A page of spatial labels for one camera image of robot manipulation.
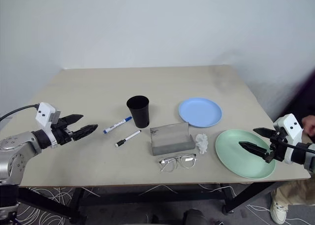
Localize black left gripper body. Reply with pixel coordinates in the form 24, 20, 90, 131
51, 118, 75, 146

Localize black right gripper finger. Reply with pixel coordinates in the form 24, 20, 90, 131
252, 127, 276, 138
239, 141, 270, 160

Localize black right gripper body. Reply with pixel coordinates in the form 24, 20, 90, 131
264, 130, 288, 164

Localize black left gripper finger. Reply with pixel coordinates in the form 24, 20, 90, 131
64, 114, 84, 126
72, 124, 99, 140

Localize light green plate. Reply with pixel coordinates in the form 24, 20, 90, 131
215, 129, 277, 180

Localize black capped whiteboard marker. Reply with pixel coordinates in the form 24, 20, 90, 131
115, 129, 142, 148

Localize white tissue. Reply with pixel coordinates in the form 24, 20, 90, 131
195, 133, 210, 155

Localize grey glasses case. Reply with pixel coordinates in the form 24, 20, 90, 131
149, 122, 195, 157

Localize person's bare hand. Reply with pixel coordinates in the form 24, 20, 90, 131
301, 115, 315, 135

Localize blue capped whiteboard marker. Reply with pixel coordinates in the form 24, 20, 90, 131
103, 116, 133, 134

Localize person's beige trousers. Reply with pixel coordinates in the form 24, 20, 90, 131
272, 177, 315, 207

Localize black plastic cup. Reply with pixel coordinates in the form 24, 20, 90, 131
126, 95, 151, 129

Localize person's white shoe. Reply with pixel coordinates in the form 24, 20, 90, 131
270, 190, 289, 225

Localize light blue plate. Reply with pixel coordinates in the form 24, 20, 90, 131
178, 97, 223, 128

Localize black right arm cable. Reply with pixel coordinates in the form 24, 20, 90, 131
277, 138, 315, 155

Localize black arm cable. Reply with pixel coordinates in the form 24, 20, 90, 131
277, 138, 315, 155
0, 104, 40, 123

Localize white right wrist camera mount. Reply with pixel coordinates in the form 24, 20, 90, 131
273, 113, 304, 164

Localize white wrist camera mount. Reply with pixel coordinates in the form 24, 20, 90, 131
273, 113, 304, 164
35, 102, 62, 145

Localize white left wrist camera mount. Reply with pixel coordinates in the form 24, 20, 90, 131
35, 102, 62, 145

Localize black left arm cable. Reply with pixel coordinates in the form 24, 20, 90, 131
0, 104, 40, 123

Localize clear frame glasses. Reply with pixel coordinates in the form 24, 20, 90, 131
158, 153, 198, 173

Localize black metal table frame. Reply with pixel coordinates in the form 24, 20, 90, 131
14, 178, 281, 225

